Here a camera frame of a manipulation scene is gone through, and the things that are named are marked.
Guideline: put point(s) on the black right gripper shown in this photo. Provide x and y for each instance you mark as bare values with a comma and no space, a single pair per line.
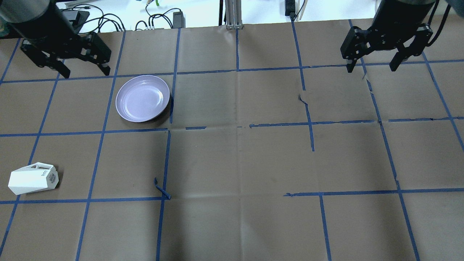
398,22

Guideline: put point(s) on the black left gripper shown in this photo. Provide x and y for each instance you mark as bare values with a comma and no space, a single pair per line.
50,32

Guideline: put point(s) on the white angular mug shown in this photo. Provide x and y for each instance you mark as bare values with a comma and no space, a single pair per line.
33,178

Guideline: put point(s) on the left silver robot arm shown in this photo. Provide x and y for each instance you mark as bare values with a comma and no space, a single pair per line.
16,11

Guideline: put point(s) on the lavender plate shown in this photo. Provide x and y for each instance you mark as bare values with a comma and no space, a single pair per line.
142,98

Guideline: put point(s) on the black power adapter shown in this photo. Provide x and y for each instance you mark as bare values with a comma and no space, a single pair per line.
178,20

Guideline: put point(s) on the brown paper table cover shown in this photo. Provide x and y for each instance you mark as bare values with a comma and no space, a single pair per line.
267,150

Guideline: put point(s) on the aluminium frame post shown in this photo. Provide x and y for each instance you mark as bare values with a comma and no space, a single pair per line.
233,14

